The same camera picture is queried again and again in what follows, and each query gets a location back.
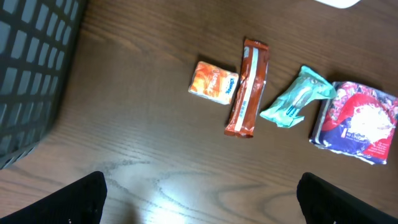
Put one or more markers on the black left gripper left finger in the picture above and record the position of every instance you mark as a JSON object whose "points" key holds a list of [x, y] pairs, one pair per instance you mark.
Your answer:
{"points": [[79, 202]]}

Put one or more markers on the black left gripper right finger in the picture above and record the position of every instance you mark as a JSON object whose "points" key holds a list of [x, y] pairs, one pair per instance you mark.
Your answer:
{"points": [[322, 202]]}

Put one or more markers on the red purple noodle packet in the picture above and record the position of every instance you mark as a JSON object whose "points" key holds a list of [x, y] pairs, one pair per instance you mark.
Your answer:
{"points": [[360, 121]]}

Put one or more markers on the teal snack packet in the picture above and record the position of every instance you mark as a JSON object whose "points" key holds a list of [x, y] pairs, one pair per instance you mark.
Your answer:
{"points": [[308, 86]]}

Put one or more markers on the orange tissue pack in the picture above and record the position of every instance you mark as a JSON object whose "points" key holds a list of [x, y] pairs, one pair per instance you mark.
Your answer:
{"points": [[213, 83]]}

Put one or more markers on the orange-brown snack bar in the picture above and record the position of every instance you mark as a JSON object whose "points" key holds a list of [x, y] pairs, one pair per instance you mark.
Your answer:
{"points": [[253, 78]]}

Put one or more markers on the white barcode scanner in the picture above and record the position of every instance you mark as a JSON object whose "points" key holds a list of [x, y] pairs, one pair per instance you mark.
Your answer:
{"points": [[340, 4]]}

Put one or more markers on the grey plastic mesh basket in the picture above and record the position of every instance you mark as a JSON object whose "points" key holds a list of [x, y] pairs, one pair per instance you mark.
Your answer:
{"points": [[38, 40]]}

